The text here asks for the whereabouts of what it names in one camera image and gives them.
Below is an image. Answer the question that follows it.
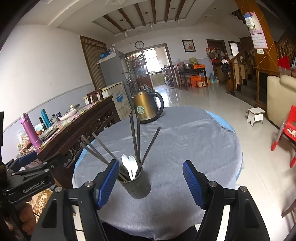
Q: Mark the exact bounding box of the white plastic spoon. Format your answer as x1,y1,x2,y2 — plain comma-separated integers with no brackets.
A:
121,154,135,181
128,156,138,178

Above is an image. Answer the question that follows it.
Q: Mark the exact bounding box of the wall calendar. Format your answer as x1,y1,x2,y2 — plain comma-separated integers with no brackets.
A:
244,12,268,49

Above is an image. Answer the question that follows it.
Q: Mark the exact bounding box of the round wall clock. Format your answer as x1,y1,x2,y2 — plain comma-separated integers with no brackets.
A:
135,41,144,49

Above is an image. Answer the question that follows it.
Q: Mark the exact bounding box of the purple thermos bottle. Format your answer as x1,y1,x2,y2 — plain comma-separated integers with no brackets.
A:
20,113,42,150

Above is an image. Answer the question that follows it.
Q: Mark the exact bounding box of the cream leather sofa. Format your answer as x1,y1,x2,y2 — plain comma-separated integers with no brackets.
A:
267,75,296,127

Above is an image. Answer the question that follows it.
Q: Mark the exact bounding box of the blue under cloth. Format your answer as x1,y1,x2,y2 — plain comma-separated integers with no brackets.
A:
205,110,236,133

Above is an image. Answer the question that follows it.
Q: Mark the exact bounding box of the grey table cloth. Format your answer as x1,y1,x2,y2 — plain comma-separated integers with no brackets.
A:
72,105,243,240

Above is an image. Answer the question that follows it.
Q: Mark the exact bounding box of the grey metal utensil cup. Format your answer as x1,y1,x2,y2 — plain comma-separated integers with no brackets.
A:
119,169,151,199

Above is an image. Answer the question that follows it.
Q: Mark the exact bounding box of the teal thermos bottle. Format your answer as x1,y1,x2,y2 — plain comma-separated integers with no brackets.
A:
41,109,52,128

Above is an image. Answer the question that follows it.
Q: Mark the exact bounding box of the wooden staircase railing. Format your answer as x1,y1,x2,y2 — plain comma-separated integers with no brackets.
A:
229,30,295,100

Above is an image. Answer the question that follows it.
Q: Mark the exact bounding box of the person's left hand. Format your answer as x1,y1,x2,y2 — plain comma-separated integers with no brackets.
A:
19,203,36,235

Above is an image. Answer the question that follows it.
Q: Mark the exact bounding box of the grey refrigerator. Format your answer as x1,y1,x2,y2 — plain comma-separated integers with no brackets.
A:
97,50,130,93

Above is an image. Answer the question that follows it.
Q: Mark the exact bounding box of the dark carved wooden sideboard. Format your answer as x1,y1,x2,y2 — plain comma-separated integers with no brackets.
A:
38,96,120,189

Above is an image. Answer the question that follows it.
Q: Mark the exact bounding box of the orange cardboard box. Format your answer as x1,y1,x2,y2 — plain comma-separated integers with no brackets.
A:
190,75,203,88

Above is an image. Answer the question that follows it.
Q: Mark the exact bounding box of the steel chopstick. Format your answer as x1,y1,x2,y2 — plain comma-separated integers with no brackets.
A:
80,135,128,181
79,141,127,182
129,115,140,171
140,127,161,168
92,132,130,181
137,115,140,173

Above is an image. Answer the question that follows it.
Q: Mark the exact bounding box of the dark dining table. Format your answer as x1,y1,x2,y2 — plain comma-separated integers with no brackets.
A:
179,67,208,88

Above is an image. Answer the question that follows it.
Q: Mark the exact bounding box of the red plastic child chair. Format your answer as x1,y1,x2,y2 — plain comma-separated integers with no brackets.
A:
270,105,296,168

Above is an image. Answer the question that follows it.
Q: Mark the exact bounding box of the gold electric kettle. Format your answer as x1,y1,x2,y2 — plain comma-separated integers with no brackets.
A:
132,89,164,124

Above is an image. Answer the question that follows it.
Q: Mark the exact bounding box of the framed wall picture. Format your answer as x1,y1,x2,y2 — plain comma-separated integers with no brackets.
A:
182,40,196,53

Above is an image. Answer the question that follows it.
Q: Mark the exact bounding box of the white chest freezer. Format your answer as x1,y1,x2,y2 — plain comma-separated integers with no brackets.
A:
83,81,134,121

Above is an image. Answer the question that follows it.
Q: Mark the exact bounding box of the blue water jug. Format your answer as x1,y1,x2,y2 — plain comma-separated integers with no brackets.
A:
209,73,215,84

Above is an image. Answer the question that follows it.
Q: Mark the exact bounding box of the small white stool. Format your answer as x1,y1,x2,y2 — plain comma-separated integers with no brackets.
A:
247,108,265,126

